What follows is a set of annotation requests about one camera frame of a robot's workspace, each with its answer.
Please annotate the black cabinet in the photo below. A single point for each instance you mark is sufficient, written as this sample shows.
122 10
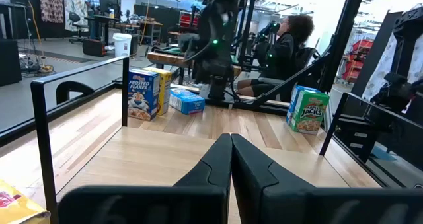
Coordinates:
10 62

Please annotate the red tool cart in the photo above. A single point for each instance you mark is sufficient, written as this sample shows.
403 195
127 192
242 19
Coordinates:
186 19

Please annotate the white patterned garment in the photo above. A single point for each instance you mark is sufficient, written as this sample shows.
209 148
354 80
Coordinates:
380 68

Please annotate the blue cereal box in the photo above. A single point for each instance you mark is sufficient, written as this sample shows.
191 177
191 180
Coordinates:
292 96
186 103

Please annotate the white pink cereal box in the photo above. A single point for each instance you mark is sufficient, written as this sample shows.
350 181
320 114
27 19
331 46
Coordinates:
51 2

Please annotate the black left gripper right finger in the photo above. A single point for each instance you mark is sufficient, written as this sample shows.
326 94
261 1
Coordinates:
257 191

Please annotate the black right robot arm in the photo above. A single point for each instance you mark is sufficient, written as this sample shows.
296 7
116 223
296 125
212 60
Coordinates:
215 62

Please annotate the red shelving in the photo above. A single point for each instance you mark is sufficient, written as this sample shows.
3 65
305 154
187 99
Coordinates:
358 59

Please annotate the wooden workbench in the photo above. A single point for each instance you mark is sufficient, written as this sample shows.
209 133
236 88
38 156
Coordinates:
165 58

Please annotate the black desk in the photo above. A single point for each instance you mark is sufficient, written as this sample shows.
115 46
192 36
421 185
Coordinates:
102 19

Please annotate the yellow Corn Pops box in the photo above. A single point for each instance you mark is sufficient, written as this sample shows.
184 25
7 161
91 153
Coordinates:
166 92
20 204

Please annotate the wooden tray board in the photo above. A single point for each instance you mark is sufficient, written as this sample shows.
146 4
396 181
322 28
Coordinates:
148 158

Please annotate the white plastic bin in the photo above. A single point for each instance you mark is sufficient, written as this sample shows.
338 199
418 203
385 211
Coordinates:
122 45

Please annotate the white patterned fabric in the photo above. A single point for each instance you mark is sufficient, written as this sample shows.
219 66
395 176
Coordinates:
75 6

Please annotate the black aluminium rig frame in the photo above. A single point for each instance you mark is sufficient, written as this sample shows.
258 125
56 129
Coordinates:
345 25

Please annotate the green Apple Jacks box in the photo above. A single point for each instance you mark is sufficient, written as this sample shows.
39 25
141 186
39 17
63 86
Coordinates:
309 113

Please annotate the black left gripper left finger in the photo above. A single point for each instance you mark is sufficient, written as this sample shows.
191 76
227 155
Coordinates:
215 171

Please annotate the blue Frosted Flakes box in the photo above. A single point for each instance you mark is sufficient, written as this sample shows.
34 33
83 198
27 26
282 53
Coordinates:
142 92

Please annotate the black arched bracket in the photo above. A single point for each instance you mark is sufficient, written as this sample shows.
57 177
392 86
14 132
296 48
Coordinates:
74 84

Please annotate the black office chair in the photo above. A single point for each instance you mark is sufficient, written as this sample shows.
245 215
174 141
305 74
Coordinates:
76 19

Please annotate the black background robot arm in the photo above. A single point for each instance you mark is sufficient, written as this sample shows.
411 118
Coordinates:
269 29

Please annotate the black case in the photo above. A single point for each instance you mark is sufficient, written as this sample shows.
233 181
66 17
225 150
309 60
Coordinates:
94 47

